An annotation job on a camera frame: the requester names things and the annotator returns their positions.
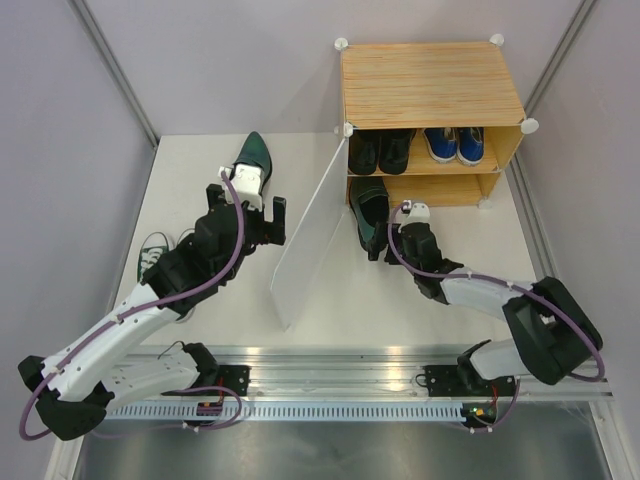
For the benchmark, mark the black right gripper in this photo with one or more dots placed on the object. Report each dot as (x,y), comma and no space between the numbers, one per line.
(390,256)

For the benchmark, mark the wooden shoe cabinet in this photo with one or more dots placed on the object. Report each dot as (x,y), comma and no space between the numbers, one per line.
(416,86)

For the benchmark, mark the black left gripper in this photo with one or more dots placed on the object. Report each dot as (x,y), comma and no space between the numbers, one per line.
(270,232)

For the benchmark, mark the aluminium mounting rail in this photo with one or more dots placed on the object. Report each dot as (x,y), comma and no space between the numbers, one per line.
(336,373)

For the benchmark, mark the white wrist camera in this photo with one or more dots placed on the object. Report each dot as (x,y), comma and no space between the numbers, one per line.
(247,181)
(413,211)

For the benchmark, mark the blue canvas sneaker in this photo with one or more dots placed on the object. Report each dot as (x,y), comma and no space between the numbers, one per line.
(441,144)
(471,145)

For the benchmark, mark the white slotted cable duct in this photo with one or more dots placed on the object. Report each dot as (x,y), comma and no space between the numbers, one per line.
(292,411)

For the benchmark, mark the green leather shoe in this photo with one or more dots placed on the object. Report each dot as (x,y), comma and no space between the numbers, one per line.
(369,202)
(255,153)

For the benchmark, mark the white cabinet door panel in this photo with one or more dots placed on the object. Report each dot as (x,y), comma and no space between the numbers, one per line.
(304,253)

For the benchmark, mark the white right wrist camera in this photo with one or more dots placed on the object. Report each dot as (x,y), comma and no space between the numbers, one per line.
(413,211)

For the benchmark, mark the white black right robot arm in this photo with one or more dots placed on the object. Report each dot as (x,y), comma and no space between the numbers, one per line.
(551,336)

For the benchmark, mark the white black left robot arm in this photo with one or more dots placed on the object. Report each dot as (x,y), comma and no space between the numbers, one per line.
(73,390)

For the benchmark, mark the green canvas sneaker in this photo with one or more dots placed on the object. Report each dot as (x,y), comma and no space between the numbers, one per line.
(154,246)
(185,317)

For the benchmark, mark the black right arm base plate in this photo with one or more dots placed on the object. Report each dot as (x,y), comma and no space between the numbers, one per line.
(445,381)

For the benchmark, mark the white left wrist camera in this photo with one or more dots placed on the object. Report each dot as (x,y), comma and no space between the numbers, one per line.
(247,181)

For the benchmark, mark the black leather shoe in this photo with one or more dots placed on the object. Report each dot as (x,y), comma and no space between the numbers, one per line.
(364,148)
(395,150)

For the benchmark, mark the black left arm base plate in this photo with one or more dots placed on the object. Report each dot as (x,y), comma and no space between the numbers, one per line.
(234,377)

